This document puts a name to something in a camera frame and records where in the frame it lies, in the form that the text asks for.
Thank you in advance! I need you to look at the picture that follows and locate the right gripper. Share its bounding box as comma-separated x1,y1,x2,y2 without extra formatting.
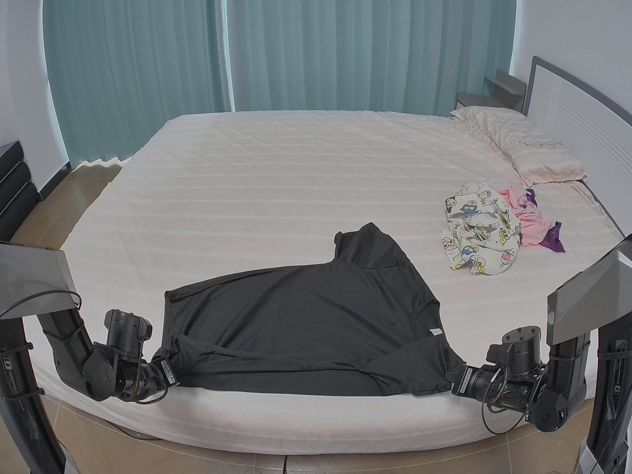
447,363,489,400

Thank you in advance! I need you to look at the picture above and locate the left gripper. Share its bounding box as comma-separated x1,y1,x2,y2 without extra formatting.
148,348,179,390

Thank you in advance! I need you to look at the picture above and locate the black T-shirt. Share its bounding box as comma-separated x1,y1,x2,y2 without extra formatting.
157,223,467,396

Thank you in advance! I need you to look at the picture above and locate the white printed pyjama garment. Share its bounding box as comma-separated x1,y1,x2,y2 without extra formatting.
439,182,523,276

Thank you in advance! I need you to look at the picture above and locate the purple garment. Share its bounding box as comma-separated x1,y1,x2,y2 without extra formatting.
523,189,566,254

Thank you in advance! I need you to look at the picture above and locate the pink garment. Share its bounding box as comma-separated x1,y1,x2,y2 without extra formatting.
496,185,554,247

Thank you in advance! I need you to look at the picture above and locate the bed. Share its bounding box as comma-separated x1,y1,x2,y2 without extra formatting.
10,56,632,458

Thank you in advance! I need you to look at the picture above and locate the black chest of drawers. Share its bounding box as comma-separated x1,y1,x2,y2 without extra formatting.
0,140,40,231

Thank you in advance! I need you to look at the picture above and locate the pale pink pillow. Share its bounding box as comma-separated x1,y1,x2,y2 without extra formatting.
449,106,588,188

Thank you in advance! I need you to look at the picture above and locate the grey bedside table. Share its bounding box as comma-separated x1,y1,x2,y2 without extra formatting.
455,68,527,113

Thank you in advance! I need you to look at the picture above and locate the blue-green curtain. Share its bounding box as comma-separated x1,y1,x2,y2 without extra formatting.
43,0,237,167
224,0,516,116

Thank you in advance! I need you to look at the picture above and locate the black cable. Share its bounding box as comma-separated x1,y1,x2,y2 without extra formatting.
480,390,531,435
0,289,82,321

